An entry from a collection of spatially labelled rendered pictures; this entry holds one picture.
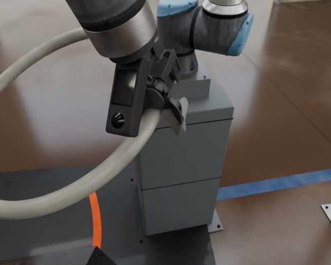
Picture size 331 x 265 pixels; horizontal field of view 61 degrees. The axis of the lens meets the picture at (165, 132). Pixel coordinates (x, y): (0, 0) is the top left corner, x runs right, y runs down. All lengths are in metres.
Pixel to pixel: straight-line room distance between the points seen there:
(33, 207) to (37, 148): 1.90
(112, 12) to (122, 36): 0.03
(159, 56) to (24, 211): 0.32
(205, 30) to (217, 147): 0.52
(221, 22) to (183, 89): 0.30
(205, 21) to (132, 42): 0.67
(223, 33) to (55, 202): 0.75
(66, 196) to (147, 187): 0.91
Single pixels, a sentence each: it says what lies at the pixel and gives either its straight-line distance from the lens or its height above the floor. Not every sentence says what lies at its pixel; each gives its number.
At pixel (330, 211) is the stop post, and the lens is 2.05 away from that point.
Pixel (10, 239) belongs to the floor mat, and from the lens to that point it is 1.89.
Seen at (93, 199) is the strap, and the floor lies 0.02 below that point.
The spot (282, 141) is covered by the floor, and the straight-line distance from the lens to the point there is 2.40.
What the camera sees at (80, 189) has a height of 1.15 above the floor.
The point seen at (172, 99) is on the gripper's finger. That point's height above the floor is 1.25.
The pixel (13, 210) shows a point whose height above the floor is 1.11.
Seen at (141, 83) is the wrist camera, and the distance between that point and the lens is 0.40.
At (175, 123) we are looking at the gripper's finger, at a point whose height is 1.19.
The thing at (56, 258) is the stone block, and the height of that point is 0.63.
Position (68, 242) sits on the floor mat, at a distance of 1.76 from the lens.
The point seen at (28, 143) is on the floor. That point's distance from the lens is 2.45.
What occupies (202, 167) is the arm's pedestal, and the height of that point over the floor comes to 0.52.
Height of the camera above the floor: 1.49
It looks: 40 degrees down
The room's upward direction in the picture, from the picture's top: straight up
